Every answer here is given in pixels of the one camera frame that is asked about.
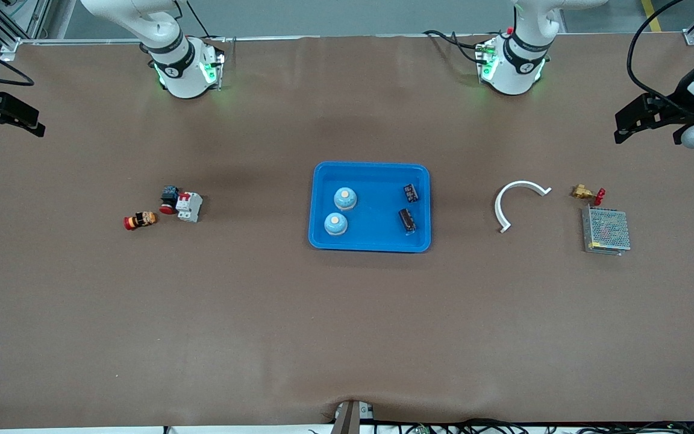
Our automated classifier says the blue bell with tan button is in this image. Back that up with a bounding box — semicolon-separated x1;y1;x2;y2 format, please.
324;212;349;237
333;186;358;211

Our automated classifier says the blue plastic tray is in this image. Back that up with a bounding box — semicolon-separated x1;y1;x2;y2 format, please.
307;161;431;253

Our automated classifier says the metal mesh power supply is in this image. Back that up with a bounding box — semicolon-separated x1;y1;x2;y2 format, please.
581;205;631;256

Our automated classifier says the red and orange push button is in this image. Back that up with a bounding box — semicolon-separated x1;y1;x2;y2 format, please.
123;211;158;231

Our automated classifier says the red and black emergency button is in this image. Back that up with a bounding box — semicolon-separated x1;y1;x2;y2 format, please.
159;186;180;215

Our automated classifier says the white and red circuit breaker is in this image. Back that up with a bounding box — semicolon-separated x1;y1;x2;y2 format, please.
175;191;204;223

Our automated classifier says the brown table mat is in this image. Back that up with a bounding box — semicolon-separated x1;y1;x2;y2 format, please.
0;33;694;430

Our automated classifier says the brass valve with red handle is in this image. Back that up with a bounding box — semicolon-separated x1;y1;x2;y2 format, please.
571;184;607;206

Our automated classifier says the white half-ring bracket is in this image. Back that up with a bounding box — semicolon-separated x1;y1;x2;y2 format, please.
495;180;552;234

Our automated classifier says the black left arm base cable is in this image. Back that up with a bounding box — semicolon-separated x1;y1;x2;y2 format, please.
422;29;486;64

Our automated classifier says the black arm base cable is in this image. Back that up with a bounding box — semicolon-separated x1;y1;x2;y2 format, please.
187;0;218;40
422;29;486;64

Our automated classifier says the black right arm base cable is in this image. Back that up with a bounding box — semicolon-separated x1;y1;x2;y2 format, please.
187;0;218;40

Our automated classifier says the brown camera mount post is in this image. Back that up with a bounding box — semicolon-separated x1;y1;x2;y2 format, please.
331;400;375;434

